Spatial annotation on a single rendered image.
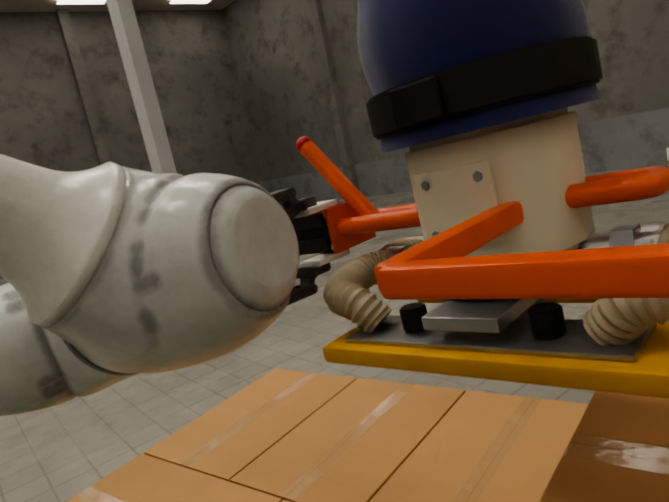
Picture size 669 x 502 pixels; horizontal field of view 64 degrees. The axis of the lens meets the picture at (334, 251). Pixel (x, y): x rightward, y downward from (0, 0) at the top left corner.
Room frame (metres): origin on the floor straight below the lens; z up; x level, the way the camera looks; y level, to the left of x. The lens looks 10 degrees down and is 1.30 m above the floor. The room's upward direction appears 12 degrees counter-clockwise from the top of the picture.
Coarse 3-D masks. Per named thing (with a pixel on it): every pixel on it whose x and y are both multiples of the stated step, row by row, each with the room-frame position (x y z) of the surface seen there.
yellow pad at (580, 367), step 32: (384, 320) 0.60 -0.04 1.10; (416, 320) 0.53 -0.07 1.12; (544, 320) 0.43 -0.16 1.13; (576, 320) 0.46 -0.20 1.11; (352, 352) 0.54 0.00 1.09; (384, 352) 0.51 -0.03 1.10; (416, 352) 0.49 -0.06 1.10; (448, 352) 0.47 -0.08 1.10; (480, 352) 0.45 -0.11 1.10; (512, 352) 0.43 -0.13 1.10; (544, 352) 0.41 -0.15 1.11; (576, 352) 0.40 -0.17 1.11; (608, 352) 0.38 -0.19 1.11; (640, 352) 0.38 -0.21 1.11; (544, 384) 0.40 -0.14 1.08; (576, 384) 0.38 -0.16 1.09; (608, 384) 0.37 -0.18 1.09; (640, 384) 0.35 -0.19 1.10
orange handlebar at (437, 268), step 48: (576, 192) 0.48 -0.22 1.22; (624, 192) 0.45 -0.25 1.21; (432, 240) 0.39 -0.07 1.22; (480, 240) 0.42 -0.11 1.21; (384, 288) 0.33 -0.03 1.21; (432, 288) 0.31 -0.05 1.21; (480, 288) 0.29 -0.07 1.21; (528, 288) 0.27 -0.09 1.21; (576, 288) 0.25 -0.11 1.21; (624, 288) 0.24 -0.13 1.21
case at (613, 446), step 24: (600, 408) 0.57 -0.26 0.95; (624, 408) 0.56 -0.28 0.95; (648, 408) 0.55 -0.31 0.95; (576, 432) 0.54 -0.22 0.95; (600, 432) 0.53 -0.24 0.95; (624, 432) 0.52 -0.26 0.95; (648, 432) 0.51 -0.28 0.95; (576, 456) 0.50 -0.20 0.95; (600, 456) 0.49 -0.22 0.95; (624, 456) 0.48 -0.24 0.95; (648, 456) 0.47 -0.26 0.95; (552, 480) 0.47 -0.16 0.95; (576, 480) 0.46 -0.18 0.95; (600, 480) 0.45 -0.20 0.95; (624, 480) 0.45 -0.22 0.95; (648, 480) 0.44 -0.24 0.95
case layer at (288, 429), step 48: (288, 384) 1.81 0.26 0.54; (336, 384) 1.72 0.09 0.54; (384, 384) 1.64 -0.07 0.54; (192, 432) 1.60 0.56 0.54; (240, 432) 1.53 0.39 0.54; (288, 432) 1.47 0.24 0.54; (336, 432) 1.40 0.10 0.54; (384, 432) 1.35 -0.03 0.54; (432, 432) 1.30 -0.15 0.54; (480, 432) 1.25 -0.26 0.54; (528, 432) 1.20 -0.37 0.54; (144, 480) 1.37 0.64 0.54; (192, 480) 1.32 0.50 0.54; (240, 480) 1.27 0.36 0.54; (288, 480) 1.22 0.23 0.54; (336, 480) 1.18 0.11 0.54; (384, 480) 1.14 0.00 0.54; (432, 480) 1.10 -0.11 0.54; (480, 480) 1.06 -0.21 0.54; (528, 480) 1.03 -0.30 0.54
